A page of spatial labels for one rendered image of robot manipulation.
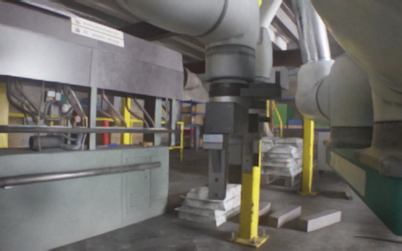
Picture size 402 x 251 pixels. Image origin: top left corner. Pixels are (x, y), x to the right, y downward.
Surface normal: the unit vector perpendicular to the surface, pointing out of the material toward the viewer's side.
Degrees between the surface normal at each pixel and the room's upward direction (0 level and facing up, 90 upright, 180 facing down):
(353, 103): 90
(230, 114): 90
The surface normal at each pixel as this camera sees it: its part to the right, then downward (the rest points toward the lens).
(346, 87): -0.78, -0.08
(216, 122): -0.33, -0.02
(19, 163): 0.82, 0.01
